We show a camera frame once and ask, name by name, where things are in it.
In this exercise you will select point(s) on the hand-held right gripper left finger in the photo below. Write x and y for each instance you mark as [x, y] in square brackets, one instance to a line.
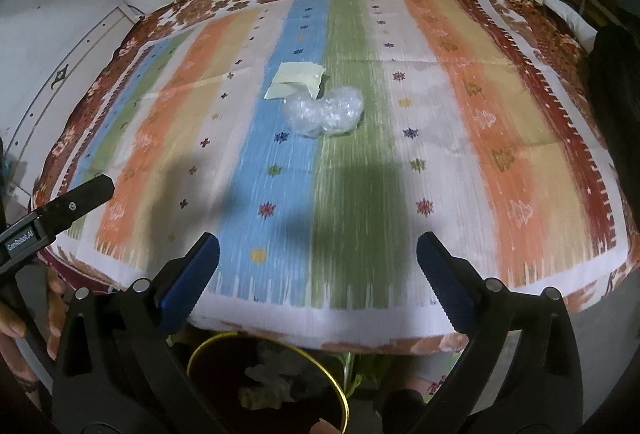
[187, 284]

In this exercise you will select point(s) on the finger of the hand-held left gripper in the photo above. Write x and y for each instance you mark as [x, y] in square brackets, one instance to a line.
[75, 204]

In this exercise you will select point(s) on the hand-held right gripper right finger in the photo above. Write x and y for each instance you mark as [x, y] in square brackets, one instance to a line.
[445, 284]

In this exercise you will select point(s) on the dark bin with gold rim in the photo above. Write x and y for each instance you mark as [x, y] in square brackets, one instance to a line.
[225, 364]

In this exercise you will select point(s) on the white paper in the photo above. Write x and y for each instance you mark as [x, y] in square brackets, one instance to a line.
[272, 366]

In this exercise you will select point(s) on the clear plastic wrap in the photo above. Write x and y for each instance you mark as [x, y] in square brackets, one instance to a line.
[325, 114]

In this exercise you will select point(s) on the pale yellow packet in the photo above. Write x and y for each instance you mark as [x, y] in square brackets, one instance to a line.
[295, 81]

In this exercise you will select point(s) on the person's left forearm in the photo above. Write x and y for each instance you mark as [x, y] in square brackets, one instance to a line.
[20, 394]

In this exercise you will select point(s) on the person's left hand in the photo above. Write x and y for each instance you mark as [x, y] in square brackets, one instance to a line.
[10, 326]

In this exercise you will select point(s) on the printed light clothing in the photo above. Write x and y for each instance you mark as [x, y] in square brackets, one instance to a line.
[435, 381]

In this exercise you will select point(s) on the green plastic bag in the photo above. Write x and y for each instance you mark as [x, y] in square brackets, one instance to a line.
[362, 366]

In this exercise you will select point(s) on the striped woven mat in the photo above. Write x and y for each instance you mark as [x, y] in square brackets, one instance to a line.
[350, 214]

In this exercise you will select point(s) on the white decorated panel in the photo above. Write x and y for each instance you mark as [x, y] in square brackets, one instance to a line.
[65, 64]

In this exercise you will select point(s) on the white pillow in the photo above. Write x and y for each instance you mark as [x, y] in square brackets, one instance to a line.
[575, 24]

